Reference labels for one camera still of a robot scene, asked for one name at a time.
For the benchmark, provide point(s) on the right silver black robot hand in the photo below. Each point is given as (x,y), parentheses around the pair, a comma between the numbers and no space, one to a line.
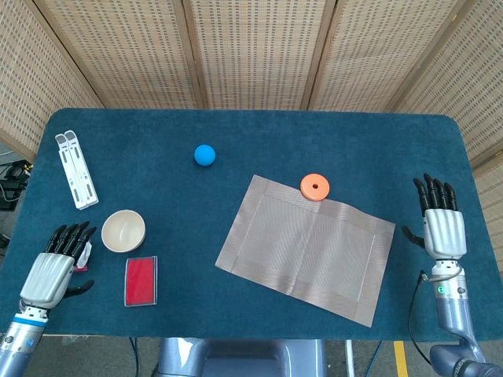
(444,231)

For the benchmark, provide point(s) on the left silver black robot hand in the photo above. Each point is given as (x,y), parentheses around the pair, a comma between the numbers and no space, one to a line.
(47,277)

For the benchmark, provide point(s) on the light brown bowl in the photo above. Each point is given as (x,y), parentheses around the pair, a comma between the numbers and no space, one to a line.
(123,231)

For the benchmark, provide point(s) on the woven beige placemat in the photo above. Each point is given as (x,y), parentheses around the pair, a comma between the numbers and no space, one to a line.
(306,255)

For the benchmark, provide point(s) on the crumpled white pouch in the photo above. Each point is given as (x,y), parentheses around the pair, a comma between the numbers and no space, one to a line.
(84,259)

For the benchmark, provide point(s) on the red card in clear case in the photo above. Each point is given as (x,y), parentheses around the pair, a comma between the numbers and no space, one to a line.
(140,282)

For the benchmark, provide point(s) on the white folding stand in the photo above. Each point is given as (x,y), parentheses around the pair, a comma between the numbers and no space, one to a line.
(76,173)

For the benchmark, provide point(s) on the yellow floor tape strip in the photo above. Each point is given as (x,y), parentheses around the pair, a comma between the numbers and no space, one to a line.
(401,359)

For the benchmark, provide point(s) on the orange disc with hole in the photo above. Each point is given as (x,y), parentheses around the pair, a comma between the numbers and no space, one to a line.
(308,190)

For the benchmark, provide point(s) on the white table leg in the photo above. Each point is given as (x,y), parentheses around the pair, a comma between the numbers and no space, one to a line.
(349,359)

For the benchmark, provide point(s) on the blue ball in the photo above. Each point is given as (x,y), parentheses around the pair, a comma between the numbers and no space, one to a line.
(204,155)

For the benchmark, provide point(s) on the grey robot torso base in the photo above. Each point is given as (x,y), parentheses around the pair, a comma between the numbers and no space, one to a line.
(239,359)

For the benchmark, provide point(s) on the woven bamboo folding screen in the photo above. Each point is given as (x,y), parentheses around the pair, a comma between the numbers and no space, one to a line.
(255,51)

